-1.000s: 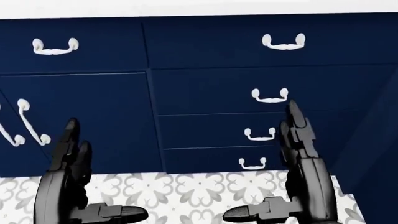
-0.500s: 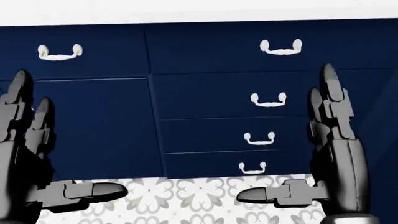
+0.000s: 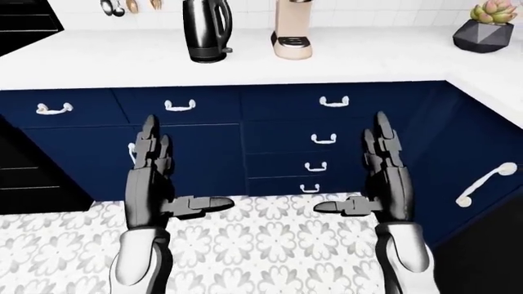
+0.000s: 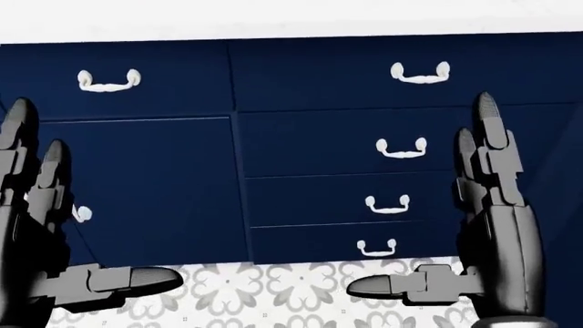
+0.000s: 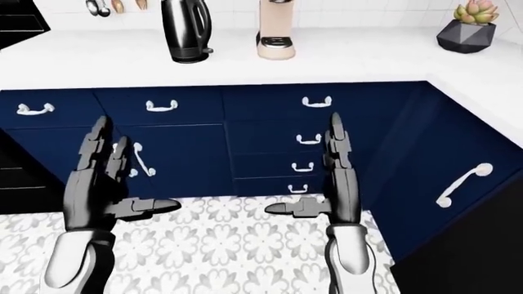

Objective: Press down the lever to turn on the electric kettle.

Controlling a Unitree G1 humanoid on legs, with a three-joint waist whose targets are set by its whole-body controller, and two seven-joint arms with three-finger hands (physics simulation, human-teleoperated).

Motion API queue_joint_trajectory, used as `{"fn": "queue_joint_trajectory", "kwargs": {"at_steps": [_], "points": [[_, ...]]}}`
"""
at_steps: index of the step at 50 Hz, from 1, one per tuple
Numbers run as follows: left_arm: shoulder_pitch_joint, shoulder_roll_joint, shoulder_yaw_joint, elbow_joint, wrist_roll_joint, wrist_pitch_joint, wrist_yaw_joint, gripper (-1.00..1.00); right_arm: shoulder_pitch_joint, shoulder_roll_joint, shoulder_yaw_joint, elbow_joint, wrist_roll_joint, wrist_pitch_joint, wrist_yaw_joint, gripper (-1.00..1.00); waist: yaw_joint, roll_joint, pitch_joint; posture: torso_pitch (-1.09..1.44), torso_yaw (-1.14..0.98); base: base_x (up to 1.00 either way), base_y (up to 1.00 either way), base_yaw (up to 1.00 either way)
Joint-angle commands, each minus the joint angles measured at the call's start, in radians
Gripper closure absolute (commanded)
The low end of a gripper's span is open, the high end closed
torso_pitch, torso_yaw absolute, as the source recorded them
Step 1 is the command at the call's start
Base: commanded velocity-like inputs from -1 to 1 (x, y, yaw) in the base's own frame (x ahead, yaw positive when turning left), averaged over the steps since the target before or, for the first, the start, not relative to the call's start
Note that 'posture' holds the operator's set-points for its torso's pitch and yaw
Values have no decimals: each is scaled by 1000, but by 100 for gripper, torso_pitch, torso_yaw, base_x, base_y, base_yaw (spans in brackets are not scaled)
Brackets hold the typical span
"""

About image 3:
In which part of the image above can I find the green pink succulent plant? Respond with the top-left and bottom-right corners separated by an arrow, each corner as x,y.
469,0 -> 516,25

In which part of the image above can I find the beige coffee machine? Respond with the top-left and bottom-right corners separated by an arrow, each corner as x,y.
270,0 -> 315,60

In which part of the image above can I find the long white cabinet handle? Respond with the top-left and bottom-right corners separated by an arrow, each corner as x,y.
455,162 -> 518,207

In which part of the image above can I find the black stove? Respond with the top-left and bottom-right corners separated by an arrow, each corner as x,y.
0,114 -> 96,216

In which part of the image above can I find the dark faceted plant pot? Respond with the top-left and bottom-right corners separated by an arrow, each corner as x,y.
452,19 -> 515,54

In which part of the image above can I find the navy blue cabinet unit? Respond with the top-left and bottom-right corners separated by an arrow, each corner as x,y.
0,79 -> 523,249

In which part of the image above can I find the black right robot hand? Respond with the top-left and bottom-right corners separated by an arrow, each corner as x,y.
313,110 -> 413,227

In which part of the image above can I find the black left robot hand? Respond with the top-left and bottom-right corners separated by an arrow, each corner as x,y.
124,114 -> 235,231

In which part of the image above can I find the black electric kettle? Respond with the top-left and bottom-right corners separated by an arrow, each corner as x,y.
181,0 -> 234,64

